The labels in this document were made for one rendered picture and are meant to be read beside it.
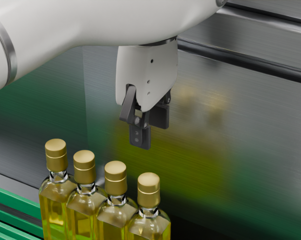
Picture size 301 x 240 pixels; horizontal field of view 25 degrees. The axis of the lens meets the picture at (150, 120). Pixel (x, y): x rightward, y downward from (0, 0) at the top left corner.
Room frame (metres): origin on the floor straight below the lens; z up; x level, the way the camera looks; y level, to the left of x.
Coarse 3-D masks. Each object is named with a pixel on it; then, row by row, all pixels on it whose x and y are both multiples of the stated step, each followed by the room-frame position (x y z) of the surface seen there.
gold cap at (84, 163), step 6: (84, 150) 0.87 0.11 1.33; (78, 156) 0.86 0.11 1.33; (84, 156) 0.86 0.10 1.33; (90, 156) 0.86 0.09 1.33; (78, 162) 0.85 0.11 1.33; (84, 162) 0.84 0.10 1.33; (90, 162) 0.85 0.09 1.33; (78, 168) 0.85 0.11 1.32; (84, 168) 0.84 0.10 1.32; (90, 168) 0.85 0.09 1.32; (78, 174) 0.85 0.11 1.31; (84, 174) 0.84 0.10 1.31; (90, 174) 0.85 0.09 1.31; (78, 180) 0.85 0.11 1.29; (84, 180) 0.84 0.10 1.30; (90, 180) 0.85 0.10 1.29
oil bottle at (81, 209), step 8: (72, 192) 0.86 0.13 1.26; (96, 192) 0.85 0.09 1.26; (104, 192) 0.86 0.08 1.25; (72, 200) 0.84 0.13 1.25; (80, 200) 0.84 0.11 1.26; (88, 200) 0.84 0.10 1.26; (96, 200) 0.84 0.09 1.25; (72, 208) 0.84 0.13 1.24; (80, 208) 0.83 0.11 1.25; (88, 208) 0.83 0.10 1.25; (96, 208) 0.84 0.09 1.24; (72, 216) 0.84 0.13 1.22; (80, 216) 0.83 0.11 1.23; (88, 216) 0.83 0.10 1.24; (72, 224) 0.84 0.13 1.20; (80, 224) 0.83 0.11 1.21; (88, 224) 0.83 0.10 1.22; (72, 232) 0.84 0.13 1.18; (80, 232) 0.83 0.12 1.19; (88, 232) 0.83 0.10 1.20
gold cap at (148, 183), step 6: (144, 174) 0.81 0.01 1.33; (150, 174) 0.81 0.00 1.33; (156, 174) 0.82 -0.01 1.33; (138, 180) 0.80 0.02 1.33; (144, 180) 0.80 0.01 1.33; (150, 180) 0.80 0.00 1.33; (156, 180) 0.80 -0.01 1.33; (138, 186) 0.80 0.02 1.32; (144, 186) 0.79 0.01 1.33; (150, 186) 0.79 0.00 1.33; (156, 186) 0.79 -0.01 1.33; (138, 192) 0.80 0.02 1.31; (144, 192) 0.79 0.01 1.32; (150, 192) 0.79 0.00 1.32; (156, 192) 0.79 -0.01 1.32; (138, 198) 0.80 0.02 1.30; (144, 198) 0.79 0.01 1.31; (150, 198) 0.79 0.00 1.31; (156, 198) 0.79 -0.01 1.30; (144, 204) 0.79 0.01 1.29; (150, 204) 0.79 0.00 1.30; (156, 204) 0.79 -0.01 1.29
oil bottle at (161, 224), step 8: (136, 216) 0.80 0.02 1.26; (160, 216) 0.80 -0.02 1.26; (168, 216) 0.81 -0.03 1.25; (128, 224) 0.80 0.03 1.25; (136, 224) 0.79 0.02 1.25; (144, 224) 0.78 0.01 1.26; (152, 224) 0.78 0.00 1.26; (160, 224) 0.79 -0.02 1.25; (168, 224) 0.80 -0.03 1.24; (128, 232) 0.79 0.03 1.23; (136, 232) 0.78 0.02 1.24; (144, 232) 0.78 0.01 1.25; (152, 232) 0.77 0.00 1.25; (160, 232) 0.78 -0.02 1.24; (168, 232) 0.80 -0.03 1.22
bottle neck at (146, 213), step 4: (140, 208) 0.80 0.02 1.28; (144, 208) 0.79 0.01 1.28; (148, 208) 0.79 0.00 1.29; (152, 208) 0.79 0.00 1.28; (156, 208) 0.80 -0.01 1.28; (140, 212) 0.80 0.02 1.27; (144, 212) 0.79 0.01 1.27; (148, 212) 0.79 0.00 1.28; (152, 212) 0.79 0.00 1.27; (156, 212) 0.80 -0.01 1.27; (144, 216) 0.79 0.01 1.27; (148, 216) 0.79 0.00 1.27; (152, 216) 0.79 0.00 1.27
